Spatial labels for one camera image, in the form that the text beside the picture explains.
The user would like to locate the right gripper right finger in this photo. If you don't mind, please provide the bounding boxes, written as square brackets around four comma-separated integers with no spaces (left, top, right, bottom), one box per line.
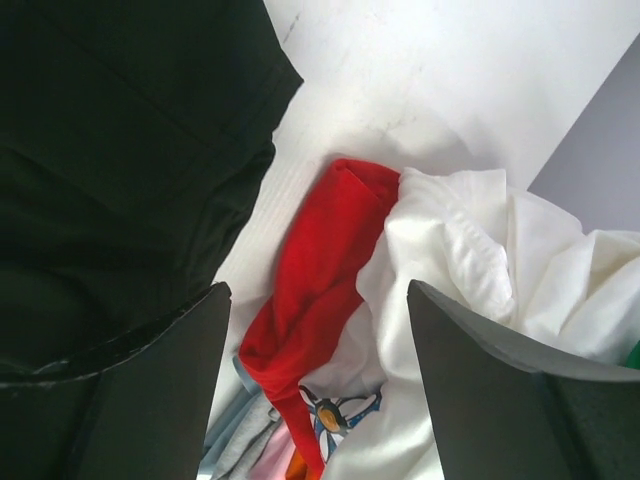
[407,280,639,479]

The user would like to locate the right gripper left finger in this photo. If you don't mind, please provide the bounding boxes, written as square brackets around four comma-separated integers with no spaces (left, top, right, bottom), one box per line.
[1,282,231,479]

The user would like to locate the black printed t-shirt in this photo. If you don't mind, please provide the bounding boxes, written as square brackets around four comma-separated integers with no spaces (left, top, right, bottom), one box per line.
[1,1,302,373]

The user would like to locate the grey t-shirt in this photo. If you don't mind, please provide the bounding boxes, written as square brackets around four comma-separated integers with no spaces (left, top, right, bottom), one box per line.
[211,394,281,480]

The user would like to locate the light blue t-shirt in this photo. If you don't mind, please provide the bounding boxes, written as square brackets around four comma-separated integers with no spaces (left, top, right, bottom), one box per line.
[198,355,261,475]

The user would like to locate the pink t-shirt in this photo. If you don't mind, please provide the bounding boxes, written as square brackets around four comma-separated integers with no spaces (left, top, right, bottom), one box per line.
[248,423,295,480]

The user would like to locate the green t-shirt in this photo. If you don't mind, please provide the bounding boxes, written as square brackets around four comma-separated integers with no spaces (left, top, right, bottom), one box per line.
[625,342,640,370]

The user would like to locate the white t-shirt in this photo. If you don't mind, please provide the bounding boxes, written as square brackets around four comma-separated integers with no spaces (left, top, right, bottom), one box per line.
[299,168,639,479]

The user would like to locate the orange t-shirt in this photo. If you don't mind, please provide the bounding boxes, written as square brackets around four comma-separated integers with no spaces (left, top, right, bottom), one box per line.
[285,451,313,480]

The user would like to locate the red t-shirt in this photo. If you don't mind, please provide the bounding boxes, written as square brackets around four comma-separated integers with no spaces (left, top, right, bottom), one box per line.
[238,159,399,476]

